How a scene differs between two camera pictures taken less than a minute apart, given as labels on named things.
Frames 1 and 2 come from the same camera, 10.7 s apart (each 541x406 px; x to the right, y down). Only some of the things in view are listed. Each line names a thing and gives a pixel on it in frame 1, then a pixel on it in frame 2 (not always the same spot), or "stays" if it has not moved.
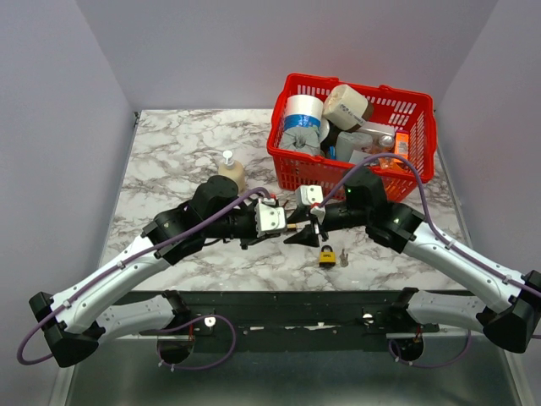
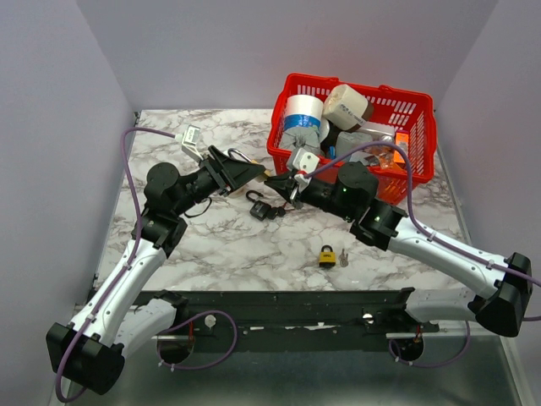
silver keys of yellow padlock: x=344 y=259 stays
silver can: x=386 y=141 stays
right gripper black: x=308 y=235 to x=289 y=189
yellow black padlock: x=327 y=256 stays
